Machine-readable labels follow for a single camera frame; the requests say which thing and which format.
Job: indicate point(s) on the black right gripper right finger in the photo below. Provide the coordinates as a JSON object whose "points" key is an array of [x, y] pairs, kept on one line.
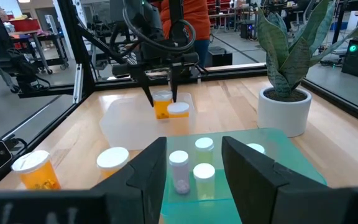
{"points": [[259, 186]]}

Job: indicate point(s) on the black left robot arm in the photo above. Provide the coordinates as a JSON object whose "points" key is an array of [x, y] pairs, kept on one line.
{"points": [[148, 21]]}

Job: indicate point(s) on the red storage bin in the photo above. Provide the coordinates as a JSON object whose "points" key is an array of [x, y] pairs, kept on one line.
{"points": [[25, 25]]}

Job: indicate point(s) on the black rolling workbench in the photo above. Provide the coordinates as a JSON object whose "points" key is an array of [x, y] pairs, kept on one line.
{"points": [[42, 39]]}

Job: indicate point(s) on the silver aluminium bracket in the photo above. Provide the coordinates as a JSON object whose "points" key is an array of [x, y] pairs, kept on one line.
{"points": [[78, 82]]}

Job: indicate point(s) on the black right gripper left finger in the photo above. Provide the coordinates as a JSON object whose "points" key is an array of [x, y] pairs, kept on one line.
{"points": [[135, 193]]}

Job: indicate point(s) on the green-tinted bottle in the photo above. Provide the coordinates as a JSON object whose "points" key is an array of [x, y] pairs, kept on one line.
{"points": [[204, 174], [204, 144]]}

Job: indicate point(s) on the black box on floor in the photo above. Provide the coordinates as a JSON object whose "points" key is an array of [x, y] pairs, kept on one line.
{"points": [[219, 57]]}

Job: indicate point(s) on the green-tinted bottle back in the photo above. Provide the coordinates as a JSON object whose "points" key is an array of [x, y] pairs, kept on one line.
{"points": [[204, 144]]}

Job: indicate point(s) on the teal translucent plastic bin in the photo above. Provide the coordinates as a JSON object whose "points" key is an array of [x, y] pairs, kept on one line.
{"points": [[291, 161]]}

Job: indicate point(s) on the clear frosted plastic bin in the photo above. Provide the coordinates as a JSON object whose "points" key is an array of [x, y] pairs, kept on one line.
{"points": [[126, 124]]}

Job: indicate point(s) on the person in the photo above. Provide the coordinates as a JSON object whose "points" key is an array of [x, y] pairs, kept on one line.
{"points": [[197, 18]]}

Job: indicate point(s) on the green snake plant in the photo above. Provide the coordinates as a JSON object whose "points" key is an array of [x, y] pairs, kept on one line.
{"points": [[287, 59]]}

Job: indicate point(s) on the white round plant pot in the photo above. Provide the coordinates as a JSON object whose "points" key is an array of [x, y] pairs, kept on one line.
{"points": [[284, 115]]}

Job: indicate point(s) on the orange medicine bottle white cap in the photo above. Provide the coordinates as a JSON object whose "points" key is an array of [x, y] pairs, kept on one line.
{"points": [[256, 148], [178, 109], [162, 105], [33, 168], [112, 158]]}

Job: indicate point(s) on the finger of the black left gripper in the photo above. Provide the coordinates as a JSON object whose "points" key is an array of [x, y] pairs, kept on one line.
{"points": [[143, 81], [174, 81]]}

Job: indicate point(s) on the clear medicine bottle white cap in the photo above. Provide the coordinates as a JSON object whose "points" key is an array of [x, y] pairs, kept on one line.
{"points": [[179, 169]]}

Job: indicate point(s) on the green-tinted bottle front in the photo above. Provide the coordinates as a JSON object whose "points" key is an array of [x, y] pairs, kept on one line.
{"points": [[204, 174]]}

